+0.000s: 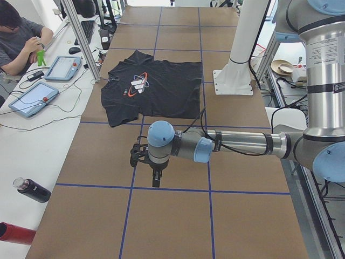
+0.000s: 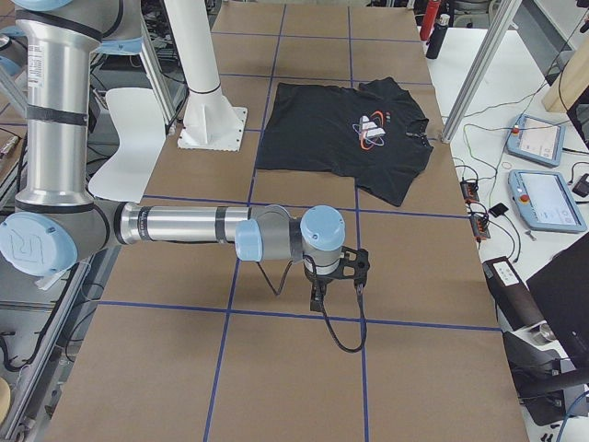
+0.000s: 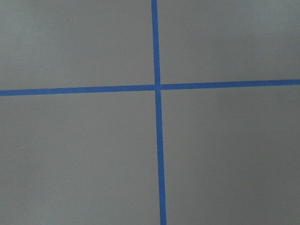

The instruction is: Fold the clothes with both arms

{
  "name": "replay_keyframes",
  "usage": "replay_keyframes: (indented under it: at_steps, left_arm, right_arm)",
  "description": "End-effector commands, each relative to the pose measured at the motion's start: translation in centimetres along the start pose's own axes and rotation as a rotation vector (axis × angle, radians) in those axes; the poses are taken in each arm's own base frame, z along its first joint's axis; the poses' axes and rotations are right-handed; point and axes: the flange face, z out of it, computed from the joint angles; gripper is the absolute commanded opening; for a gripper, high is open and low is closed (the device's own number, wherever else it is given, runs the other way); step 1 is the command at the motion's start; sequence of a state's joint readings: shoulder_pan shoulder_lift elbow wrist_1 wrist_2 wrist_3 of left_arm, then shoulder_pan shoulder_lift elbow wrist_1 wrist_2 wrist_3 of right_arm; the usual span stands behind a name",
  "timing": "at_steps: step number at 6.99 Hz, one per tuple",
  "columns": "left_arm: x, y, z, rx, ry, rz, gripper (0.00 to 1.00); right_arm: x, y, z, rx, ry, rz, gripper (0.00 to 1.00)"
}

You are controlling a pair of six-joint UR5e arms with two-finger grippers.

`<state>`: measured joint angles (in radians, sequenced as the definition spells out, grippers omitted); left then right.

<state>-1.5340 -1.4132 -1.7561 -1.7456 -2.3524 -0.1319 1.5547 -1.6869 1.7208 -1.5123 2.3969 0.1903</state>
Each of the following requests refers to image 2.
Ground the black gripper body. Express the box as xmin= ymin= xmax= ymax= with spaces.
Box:
xmin=305 ymin=269 xmax=341 ymax=295

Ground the black graphic t-shirt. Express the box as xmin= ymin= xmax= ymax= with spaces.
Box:
xmin=256 ymin=77 xmax=433 ymax=206

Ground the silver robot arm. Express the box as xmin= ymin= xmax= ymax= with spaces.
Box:
xmin=1 ymin=1 xmax=350 ymax=311

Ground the orange electronics board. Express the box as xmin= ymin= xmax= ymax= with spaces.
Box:
xmin=460 ymin=180 xmax=479 ymax=204
xmin=469 ymin=213 xmax=491 ymax=243

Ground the black box with label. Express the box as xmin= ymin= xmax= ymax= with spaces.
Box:
xmin=482 ymin=257 xmax=544 ymax=330

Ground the small black square pad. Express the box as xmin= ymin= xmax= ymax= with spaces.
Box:
xmin=489 ymin=203 xmax=509 ymax=217

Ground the near blue teach pendant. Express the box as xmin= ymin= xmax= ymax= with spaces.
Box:
xmin=508 ymin=169 xmax=587 ymax=233

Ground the blue teach pendant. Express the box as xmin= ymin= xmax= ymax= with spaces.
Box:
xmin=508 ymin=169 xmax=587 ymax=233
xmin=507 ymin=114 xmax=565 ymax=168

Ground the black monitor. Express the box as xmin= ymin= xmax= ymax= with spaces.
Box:
xmin=526 ymin=235 xmax=588 ymax=368

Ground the white plastic chair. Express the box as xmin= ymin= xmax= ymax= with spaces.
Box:
xmin=88 ymin=87 xmax=167 ymax=203

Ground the far blue teach pendant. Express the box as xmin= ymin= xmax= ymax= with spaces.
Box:
xmin=507 ymin=114 xmax=565 ymax=168

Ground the black water bottle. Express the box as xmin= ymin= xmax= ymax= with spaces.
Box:
xmin=425 ymin=14 xmax=450 ymax=60

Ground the red cylinder bottle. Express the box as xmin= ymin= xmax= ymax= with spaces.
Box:
xmin=420 ymin=0 xmax=441 ymax=41

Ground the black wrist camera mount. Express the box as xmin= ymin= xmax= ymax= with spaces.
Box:
xmin=332 ymin=246 xmax=370 ymax=288

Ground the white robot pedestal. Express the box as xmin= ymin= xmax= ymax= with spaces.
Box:
xmin=165 ymin=0 xmax=248 ymax=152

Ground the aluminium frame post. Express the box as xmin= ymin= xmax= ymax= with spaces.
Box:
xmin=441 ymin=0 xmax=522 ymax=143

